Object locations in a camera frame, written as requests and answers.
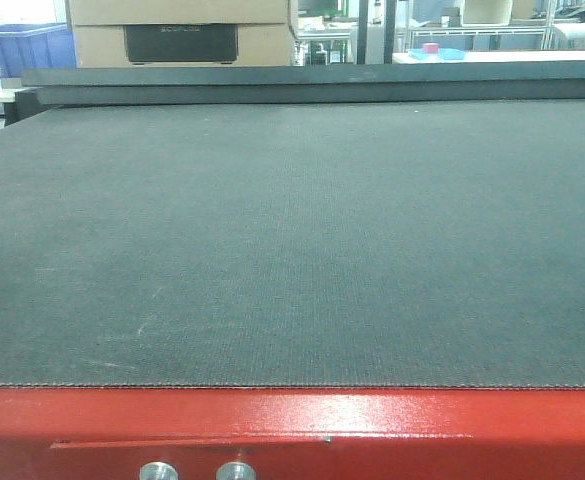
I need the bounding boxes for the small red block far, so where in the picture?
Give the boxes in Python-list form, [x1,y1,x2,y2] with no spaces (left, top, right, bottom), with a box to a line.
[422,42,439,54]

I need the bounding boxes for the light blue tray far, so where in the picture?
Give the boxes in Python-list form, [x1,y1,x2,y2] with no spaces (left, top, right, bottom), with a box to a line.
[408,48,466,62]

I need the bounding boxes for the left silver bolt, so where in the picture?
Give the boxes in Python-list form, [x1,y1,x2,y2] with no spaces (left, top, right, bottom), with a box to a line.
[138,461,179,480]

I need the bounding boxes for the dark grey conveyor belt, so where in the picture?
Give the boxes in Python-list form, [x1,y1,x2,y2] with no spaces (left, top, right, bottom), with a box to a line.
[0,101,585,388]

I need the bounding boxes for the silver bolt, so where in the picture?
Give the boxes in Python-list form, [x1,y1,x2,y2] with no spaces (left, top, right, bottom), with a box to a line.
[215,461,257,480]
[138,461,179,480]

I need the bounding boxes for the blue bin far left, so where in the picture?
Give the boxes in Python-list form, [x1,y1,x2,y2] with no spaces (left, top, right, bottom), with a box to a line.
[0,23,77,78]

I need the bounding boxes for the right silver bolt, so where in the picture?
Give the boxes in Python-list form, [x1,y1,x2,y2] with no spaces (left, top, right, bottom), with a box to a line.
[215,461,257,480]

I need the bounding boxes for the red conveyor frame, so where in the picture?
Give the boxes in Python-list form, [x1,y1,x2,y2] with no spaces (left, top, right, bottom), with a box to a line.
[0,387,585,479]

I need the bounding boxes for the cardboard box with black print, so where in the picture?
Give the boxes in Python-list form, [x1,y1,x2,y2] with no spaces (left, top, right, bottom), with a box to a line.
[67,0,298,68]

